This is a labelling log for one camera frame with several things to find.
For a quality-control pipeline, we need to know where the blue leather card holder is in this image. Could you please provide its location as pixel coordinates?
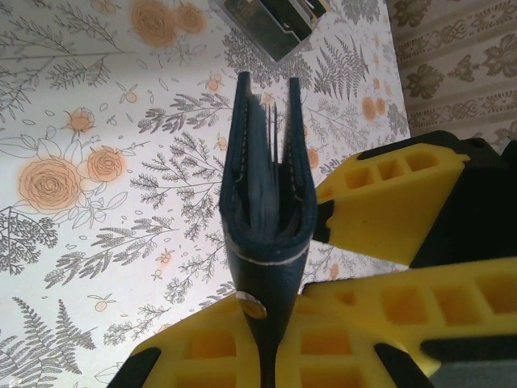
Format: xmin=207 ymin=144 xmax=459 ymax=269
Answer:
xmin=217 ymin=71 xmax=320 ymax=388

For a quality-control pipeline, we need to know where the floral patterned table cover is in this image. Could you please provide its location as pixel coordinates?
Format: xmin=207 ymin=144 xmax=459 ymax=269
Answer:
xmin=0 ymin=0 xmax=411 ymax=388

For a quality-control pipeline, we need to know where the clear plastic card box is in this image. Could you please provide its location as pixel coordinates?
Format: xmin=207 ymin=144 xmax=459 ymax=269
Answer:
xmin=208 ymin=0 xmax=329 ymax=64

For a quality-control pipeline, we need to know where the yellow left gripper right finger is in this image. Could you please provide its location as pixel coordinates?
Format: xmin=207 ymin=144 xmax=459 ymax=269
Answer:
xmin=280 ymin=301 xmax=442 ymax=388

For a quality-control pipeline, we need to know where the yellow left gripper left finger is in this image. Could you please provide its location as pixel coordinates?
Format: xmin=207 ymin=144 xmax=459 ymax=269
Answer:
xmin=105 ymin=293 xmax=270 ymax=388

